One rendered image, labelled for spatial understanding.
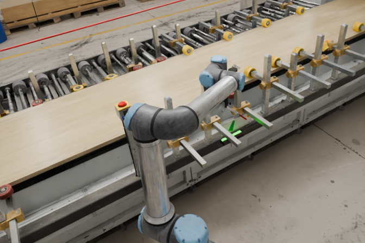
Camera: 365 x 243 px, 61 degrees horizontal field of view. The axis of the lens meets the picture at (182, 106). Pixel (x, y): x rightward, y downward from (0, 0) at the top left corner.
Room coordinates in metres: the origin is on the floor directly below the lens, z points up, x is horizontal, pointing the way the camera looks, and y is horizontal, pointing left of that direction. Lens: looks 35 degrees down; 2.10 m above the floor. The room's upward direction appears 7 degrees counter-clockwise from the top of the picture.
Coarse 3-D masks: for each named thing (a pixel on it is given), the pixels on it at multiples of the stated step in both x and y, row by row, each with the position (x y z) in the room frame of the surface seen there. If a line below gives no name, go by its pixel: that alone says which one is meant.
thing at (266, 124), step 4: (228, 100) 1.83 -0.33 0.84; (232, 100) 1.79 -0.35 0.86; (244, 108) 1.68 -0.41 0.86; (248, 108) 1.67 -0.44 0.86; (244, 112) 1.67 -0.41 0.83; (248, 112) 1.64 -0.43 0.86; (252, 112) 1.62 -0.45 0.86; (252, 116) 1.60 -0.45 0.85; (256, 116) 1.58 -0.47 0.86; (260, 116) 1.57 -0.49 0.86; (256, 120) 1.56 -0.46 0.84; (260, 120) 1.53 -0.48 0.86; (264, 120) 1.52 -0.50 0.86; (264, 124) 1.50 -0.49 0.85; (268, 124) 1.48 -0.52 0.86; (272, 124) 1.48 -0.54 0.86; (268, 128) 1.47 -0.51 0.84; (272, 128) 1.47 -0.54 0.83
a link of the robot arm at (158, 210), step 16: (128, 112) 0.97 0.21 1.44; (144, 112) 0.94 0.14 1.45; (128, 128) 0.95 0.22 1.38; (144, 128) 0.90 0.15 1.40; (144, 144) 0.91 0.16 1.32; (160, 144) 0.94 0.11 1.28; (144, 160) 0.91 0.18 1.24; (160, 160) 0.92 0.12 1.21; (144, 176) 0.91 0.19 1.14; (160, 176) 0.91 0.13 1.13; (144, 192) 0.92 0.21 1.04; (160, 192) 0.90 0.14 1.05; (144, 208) 0.95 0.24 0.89; (160, 208) 0.89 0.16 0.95; (144, 224) 0.90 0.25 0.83; (160, 224) 0.86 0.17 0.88; (160, 240) 0.84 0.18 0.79
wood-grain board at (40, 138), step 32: (256, 32) 2.84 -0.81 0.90; (288, 32) 2.74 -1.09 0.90; (320, 32) 2.65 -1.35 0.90; (352, 32) 2.56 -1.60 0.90; (160, 64) 2.41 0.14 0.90; (192, 64) 2.34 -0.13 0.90; (256, 64) 2.20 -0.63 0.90; (64, 96) 2.08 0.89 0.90; (96, 96) 2.02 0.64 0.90; (128, 96) 1.96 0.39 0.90; (160, 96) 1.90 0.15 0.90; (192, 96) 1.85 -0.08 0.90; (0, 128) 1.76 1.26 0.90; (32, 128) 1.71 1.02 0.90; (64, 128) 1.66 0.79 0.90; (96, 128) 1.61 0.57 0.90; (0, 160) 1.42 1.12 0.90; (32, 160) 1.38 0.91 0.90; (64, 160) 1.35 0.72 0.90
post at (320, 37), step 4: (320, 36) 2.01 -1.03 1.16; (320, 40) 2.01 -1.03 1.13; (316, 44) 2.03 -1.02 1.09; (320, 44) 2.01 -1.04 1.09; (316, 48) 2.03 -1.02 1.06; (320, 48) 2.01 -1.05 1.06; (316, 52) 2.02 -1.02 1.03; (320, 52) 2.02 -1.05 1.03; (316, 56) 2.02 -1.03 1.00; (320, 56) 2.02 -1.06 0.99; (312, 68) 2.04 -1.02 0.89; (316, 68) 2.01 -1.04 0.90; (312, 72) 2.03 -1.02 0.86; (316, 72) 2.01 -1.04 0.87; (316, 76) 2.01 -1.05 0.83; (312, 84) 2.02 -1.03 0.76; (316, 84) 2.02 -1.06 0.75; (312, 88) 2.01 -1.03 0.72
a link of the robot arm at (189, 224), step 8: (184, 216) 0.89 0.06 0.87; (192, 216) 0.88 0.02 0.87; (176, 224) 0.85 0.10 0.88; (184, 224) 0.85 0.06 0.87; (192, 224) 0.85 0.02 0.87; (200, 224) 0.84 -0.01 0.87; (168, 232) 0.84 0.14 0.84; (176, 232) 0.81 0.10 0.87; (184, 232) 0.81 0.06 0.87; (192, 232) 0.81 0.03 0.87; (200, 232) 0.80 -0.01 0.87; (208, 232) 0.83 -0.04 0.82; (168, 240) 0.82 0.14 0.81; (176, 240) 0.80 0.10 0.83; (184, 240) 0.78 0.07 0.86; (192, 240) 0.77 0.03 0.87; (200, 240) 0.77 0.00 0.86; (208, 240) 0.81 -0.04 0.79
